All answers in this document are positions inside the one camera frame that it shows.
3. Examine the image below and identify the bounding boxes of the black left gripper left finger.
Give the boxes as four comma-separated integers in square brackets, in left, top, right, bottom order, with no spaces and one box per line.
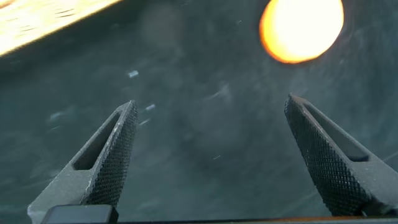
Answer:
[27,99,139,224]

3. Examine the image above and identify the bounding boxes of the orange tangerine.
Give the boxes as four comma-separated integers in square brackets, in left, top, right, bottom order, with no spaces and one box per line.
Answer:
[258,0,345,65]

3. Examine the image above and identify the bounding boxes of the rectangular wicker basket brown handles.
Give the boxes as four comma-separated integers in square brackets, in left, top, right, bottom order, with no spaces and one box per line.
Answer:
[0,0,123,57]

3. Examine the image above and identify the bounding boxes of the black table cloth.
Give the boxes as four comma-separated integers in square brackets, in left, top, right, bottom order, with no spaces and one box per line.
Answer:
[0,0,398,222]

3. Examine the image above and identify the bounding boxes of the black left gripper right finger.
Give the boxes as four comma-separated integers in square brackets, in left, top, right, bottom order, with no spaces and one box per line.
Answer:
[284,93,398,218]

